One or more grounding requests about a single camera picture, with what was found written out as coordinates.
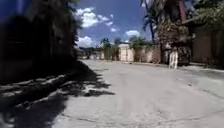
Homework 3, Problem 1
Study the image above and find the grey concrete road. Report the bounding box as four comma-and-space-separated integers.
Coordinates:
0, 59, 224, 128

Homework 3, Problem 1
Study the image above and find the row of dark trees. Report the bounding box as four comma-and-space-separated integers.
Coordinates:
0, 0, 83, 85

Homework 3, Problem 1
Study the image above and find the pale post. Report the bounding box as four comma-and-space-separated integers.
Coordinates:
168, 48, 180, 70

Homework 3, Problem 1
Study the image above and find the large tree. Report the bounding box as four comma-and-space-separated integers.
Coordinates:
156, 0, 195, 66

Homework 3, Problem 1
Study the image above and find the building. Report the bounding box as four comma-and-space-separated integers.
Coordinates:
76, 46, 106, 61

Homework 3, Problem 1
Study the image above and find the brown wall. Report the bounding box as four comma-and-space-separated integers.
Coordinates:
189, 23, 224, 70

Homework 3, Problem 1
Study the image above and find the tall palm tree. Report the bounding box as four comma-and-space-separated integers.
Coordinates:
139, 0, 161, 46

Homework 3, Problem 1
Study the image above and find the leafy tree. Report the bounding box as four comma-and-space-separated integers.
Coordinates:
193, 0, 224, 31

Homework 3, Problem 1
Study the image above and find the beige wall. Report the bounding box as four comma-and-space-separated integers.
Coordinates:
116, 43, 163, 65

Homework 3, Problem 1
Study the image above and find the green tree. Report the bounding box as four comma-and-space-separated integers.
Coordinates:
128, 34, 152, 50
99, 37, 113, 61

